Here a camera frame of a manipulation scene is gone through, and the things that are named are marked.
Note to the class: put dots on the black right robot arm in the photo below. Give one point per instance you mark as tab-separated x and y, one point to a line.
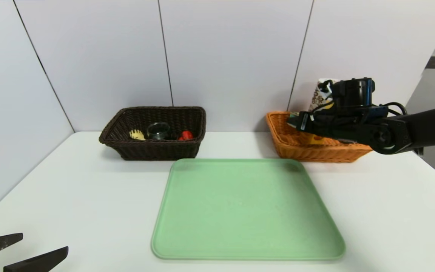
421	128

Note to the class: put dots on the orange wicker basket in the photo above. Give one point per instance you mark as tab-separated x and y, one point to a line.
296	151

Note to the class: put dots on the glass jar black lid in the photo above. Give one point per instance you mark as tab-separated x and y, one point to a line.
159	131

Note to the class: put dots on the light green plastic tray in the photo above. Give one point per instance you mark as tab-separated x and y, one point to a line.
240	211

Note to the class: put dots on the tall yellow snack box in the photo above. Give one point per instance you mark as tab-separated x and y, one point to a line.
319	96

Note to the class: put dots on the black wall bracket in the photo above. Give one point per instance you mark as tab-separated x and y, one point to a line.
433	62

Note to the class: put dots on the red rubber duck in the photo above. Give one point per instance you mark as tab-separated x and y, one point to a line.
186	135

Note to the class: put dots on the dark brown wicker basket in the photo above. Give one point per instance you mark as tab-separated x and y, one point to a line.
157	151

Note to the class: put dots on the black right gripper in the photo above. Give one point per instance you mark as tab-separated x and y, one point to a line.
303	122

